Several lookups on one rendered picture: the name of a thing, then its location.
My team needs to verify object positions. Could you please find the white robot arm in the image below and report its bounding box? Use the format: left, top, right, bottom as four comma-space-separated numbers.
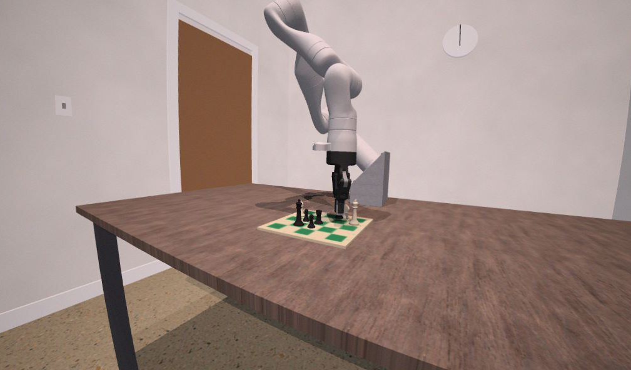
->
264, 0, 379, 172

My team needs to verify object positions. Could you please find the green and cream chessboard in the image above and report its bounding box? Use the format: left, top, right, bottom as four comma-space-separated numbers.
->
257, 210, 373, 249

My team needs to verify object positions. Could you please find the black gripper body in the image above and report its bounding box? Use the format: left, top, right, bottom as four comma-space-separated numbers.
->
326, 151, 356, 187

